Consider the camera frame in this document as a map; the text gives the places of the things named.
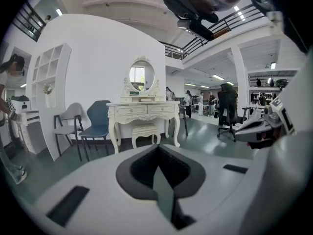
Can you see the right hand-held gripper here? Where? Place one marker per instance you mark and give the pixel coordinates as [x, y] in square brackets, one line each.
[281, 121]

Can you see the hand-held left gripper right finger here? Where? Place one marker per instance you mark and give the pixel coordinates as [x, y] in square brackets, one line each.
[215, 192]

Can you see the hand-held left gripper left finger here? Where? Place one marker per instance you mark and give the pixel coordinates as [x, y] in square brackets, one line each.
[93, 204]

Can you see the cream upholstered stool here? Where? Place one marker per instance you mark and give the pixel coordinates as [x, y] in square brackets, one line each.
[144, 129]

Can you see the white ornate dressing table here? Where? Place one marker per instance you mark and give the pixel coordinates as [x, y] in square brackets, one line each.
[137, 110]

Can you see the black office chair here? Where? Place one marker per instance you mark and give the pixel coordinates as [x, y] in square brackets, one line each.
[227, 101]

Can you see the white storage shelf rack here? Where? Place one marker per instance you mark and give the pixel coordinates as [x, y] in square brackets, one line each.
[259, 89]

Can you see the person's beige trousers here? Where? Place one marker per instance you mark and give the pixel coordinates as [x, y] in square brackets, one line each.
[281, 180]

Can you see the ceiling light bar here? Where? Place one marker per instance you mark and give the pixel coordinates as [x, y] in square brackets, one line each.
[218, 77]
[59, 12]
[273, 65]

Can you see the black-framed chair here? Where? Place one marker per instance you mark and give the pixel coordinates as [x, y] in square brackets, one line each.
[183, 109]

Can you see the blue chair with black legs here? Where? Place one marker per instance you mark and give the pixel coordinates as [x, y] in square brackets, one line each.
[97, 117]

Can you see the white low cabinet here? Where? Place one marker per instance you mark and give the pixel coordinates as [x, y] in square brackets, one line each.
[31, 131]

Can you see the white vase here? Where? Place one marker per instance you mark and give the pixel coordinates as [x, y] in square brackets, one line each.
[47, 101]

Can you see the black mezzanine railing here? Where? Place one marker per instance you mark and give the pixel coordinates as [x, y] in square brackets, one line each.
[220, 24]
[27, 18]

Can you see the small green box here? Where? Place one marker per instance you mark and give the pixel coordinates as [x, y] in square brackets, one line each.
[134, 93]

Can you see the white appliance with black top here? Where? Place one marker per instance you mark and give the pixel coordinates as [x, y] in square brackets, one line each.
[20, 104]

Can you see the pale flower bunch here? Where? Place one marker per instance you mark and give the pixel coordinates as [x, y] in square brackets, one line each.
[48, 89]

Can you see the oval cream-framed mirror unit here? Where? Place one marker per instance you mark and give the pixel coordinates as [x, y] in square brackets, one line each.
[141, 76]

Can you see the white cubby shelf unit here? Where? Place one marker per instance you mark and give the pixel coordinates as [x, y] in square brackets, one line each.
[58, 62]

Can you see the grey chair with black frame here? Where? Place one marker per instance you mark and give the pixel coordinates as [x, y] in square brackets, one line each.
[71, 114]

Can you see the black head-worn camera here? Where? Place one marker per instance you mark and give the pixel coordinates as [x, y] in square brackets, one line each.
[185, 6]

